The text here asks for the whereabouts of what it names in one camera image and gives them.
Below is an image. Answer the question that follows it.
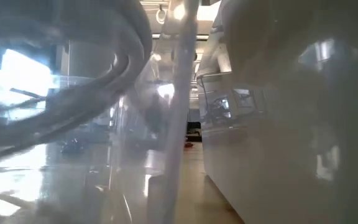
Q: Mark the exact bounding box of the cream cable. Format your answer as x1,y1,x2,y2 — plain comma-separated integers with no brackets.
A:
0,0,154,163

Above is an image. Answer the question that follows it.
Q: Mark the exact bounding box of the ceiling light strip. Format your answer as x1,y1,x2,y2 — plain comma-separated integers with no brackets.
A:
152,33,209,40

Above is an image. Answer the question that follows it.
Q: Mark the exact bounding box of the ceiling light panel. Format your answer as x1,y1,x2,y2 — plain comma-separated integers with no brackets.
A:
197,1,222,22

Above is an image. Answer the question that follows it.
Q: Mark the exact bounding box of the white plastic bin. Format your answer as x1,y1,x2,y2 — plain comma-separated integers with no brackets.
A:
196,0,358,224

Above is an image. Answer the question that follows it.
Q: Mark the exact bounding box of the clear plastic container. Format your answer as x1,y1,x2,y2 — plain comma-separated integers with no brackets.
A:
0,0,199,224

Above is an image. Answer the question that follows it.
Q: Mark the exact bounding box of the white ceiling cable coil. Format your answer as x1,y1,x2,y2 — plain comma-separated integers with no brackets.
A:
155,7,168,26

